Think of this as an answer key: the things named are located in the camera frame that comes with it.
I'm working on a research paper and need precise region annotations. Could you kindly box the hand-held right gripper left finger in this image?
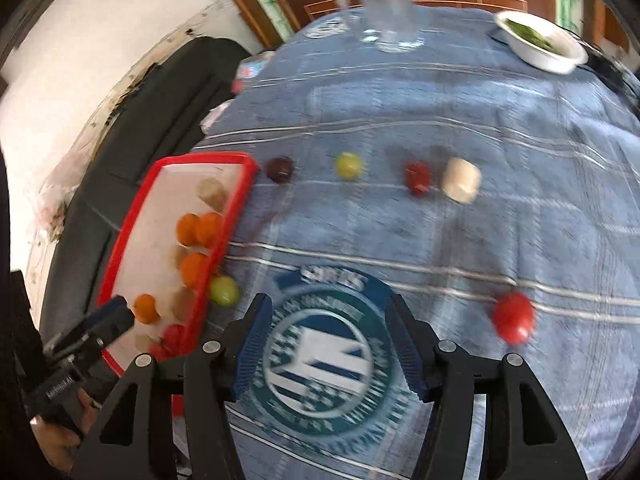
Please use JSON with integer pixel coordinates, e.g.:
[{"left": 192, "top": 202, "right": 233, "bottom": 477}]
[{"left": 70, "top": 292, "right": 274, "bottom": 480}]

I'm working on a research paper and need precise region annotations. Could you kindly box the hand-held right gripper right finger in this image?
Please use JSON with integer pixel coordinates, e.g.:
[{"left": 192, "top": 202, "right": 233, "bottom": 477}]
[{"left": 384, "top": 292, "right": 589, "bottom": 480}]

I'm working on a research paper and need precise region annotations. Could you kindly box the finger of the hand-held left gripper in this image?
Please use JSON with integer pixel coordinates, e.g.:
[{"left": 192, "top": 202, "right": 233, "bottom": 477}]
[
  {"left": 75, "top": 307, "right": 137, "bottom": 368},
  {"left": 47, "top": 295, "right": 129, "bottom": 356}
]

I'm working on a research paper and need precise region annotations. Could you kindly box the red-rimmed white tray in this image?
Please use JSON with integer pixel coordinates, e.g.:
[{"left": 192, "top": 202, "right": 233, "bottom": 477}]
[{"left": 96, "top": 151, "right": 260, "bottom": 418}]

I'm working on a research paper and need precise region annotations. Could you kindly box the person's left hand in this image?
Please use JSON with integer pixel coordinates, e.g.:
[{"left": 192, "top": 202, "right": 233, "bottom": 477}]
[{"left": 32, "top": 390, "right": 102, "bottom": 472}]

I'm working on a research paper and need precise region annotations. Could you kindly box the green grape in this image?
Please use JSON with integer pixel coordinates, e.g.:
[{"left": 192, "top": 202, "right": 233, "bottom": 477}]
[
  {"left": 209, "top": 275, "right": 240, "bottom": 307},
  {"left": 334, "top": 152, "right": 363, "bottom": 181}
]

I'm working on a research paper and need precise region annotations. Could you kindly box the blue plaid tablecloth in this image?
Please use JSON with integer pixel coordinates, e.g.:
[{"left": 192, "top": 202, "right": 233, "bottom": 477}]
[{"left": 172, "top": 2, "right": 640, "bottom": 480}]

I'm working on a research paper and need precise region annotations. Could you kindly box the dark red cherry tomato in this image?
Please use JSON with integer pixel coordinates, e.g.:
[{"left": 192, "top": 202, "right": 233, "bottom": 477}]
[{"left": 404, "top": 161, "right": 432, "bottom": 197}]

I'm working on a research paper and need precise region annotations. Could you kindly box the dark purple grape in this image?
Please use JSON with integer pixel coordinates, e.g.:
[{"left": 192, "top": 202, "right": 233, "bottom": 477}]
[{"left": 265, "top": 156, "right": 294, "bottom": 184}]

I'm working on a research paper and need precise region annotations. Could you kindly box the black sofa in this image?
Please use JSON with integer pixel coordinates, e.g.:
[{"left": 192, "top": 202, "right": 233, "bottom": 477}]
[{"left": 40, "top": 35, "right": 257, "bottom": 343}]

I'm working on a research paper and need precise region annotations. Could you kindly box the white tissue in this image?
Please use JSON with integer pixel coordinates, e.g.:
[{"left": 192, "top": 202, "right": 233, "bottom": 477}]
[{"left": 199, "top": 100, "right": 234, "bottom": 134}]

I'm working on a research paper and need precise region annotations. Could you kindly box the clear plastic packet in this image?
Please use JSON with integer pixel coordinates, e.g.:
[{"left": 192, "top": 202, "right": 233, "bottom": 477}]
[{"left": 231, "top": 52, "right": 275, "bottom": 95}]

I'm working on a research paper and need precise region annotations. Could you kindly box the white bowl with greens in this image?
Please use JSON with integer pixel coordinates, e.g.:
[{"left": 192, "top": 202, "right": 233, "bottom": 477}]
[{"left": 494, "top": 10, "right": 590, "bottom": 75}]

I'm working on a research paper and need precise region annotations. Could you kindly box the clear glass mug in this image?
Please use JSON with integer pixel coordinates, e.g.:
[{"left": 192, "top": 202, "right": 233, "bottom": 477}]
[{"left": 332, "top": 0, "right": 426, "bottom": 54}]

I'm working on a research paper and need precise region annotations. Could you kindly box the wooden door frame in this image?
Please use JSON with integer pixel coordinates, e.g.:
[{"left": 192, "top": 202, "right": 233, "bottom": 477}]
[{"left": 204, "top": 0, "right": 297, "bottom": 52}]

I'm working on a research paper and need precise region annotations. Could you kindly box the black device with cable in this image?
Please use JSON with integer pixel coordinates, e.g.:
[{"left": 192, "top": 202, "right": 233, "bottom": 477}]
[{"left": 584, "top": 42, "right": 633, "bottom": 93}]

